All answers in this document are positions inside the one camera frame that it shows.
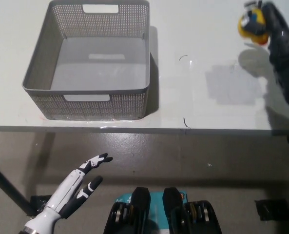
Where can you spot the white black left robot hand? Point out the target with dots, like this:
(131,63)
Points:
(68,192)

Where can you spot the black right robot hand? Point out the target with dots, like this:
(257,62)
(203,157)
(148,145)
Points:
(283,46)

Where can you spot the yellow rubber duck toy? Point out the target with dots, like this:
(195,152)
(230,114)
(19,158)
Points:
(258,36)

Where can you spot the black floor tape patch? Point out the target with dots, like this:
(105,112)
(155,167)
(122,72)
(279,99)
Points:
(271,209)
(38,202)

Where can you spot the black table leg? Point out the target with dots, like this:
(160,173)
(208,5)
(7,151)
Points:
(7,185)

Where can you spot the black teal robot torso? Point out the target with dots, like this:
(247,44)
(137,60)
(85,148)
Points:
(163,214)

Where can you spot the grey perforated plastic basket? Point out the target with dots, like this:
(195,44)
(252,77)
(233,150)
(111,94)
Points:
(98,70)

